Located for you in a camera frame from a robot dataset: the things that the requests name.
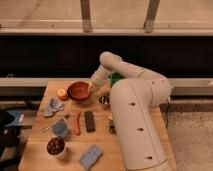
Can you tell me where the small metal cup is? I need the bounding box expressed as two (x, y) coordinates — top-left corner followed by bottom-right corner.
(99, 95), (110, 108)

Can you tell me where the crumpled blue cloth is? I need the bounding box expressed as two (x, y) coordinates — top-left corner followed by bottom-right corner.
(44, 98), (65, 117)

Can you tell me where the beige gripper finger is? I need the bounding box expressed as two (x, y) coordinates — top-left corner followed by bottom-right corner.
(88, 83), (94, 93)
(93, 85), (99, 93)

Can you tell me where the red bowl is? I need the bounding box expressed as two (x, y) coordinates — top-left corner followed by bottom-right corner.
(67, 81), (89, 93)

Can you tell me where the small dark metal clip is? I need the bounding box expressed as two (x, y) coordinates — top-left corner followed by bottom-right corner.
(109, 121), (116, 134)

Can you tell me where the black rectangular block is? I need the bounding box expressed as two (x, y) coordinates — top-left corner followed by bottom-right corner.
(84, 111), (95, 132)

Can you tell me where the metal spoon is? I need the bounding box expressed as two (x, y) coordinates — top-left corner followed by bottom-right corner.
(40, 114), (71, 134)

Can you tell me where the green plastic tray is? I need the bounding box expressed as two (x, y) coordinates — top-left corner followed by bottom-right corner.
(110, 73), (123, 86)

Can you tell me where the orange apple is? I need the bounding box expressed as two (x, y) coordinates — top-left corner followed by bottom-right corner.
(56, 88), (68, 101)

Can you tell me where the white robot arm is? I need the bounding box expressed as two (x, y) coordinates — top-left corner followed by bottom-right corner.
(89, 52), (171, 171)

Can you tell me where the white cup of chocolates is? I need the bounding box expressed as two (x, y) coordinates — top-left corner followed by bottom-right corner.
(46, 136), (66, 159)

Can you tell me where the blue sponge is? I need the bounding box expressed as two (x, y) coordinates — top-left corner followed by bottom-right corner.
(79, 144), (103, 171)

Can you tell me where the blue plastic cup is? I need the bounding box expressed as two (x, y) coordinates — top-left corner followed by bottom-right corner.
(52, 121), (68, 138)

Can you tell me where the purple bowl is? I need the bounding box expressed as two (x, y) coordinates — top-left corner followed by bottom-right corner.
(68, 91), (90, 101)

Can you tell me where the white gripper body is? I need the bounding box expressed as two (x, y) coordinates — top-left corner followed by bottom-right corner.
(90, 65), (111, 86)

